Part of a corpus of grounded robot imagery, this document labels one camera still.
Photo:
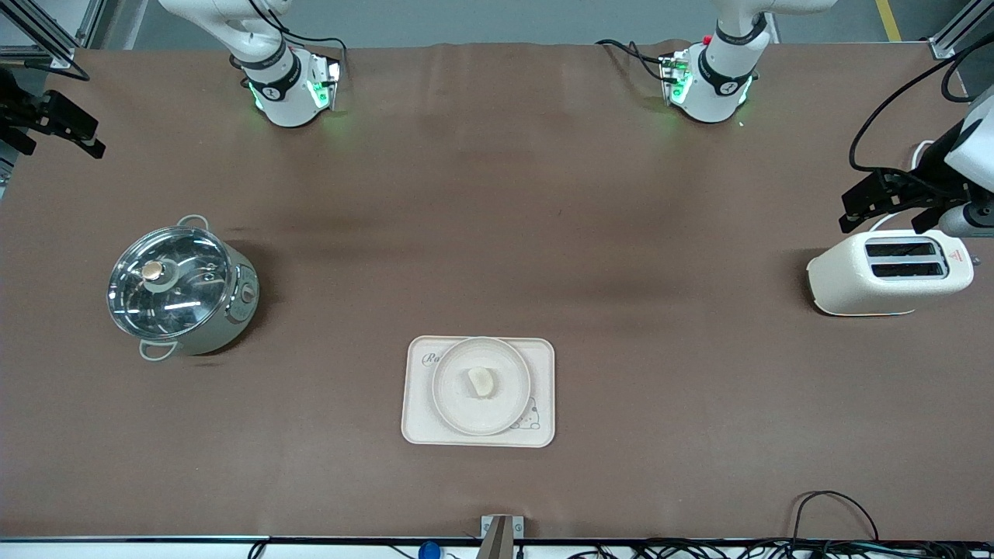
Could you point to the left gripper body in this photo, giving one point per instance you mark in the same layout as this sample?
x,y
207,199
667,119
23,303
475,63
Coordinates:
x,y
926,181

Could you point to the small white steamed bun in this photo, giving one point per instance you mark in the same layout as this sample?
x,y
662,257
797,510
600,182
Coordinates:
x,y
481,383

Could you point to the round cream plate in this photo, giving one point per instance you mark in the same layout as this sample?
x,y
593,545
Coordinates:
x,y
458,404

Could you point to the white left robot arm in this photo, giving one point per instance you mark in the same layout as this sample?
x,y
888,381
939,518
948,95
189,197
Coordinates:
x,y
714,85

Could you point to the white two-slot toaster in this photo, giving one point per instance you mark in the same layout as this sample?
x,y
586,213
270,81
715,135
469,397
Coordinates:
x,y
854,287

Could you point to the glass pot lid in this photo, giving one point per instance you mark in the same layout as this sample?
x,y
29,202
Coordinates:
x,y
178,303

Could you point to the pale green cooking pot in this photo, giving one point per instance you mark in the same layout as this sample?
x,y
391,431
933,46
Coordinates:
x,y
241,310

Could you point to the brown table cover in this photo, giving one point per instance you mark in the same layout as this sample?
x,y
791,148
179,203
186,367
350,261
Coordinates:
x,y
543,233

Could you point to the cream rectangular rabbit tray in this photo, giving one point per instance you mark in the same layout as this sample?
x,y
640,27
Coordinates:
x,y
419,419

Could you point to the blue round knob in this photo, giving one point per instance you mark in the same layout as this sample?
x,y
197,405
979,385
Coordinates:
x,y
429,551

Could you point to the aluminium frame profile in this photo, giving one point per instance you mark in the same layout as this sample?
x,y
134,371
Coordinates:
x,y
46,35
951,39

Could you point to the grey metal bracket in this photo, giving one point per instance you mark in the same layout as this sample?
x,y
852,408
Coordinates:
x,y
501,539

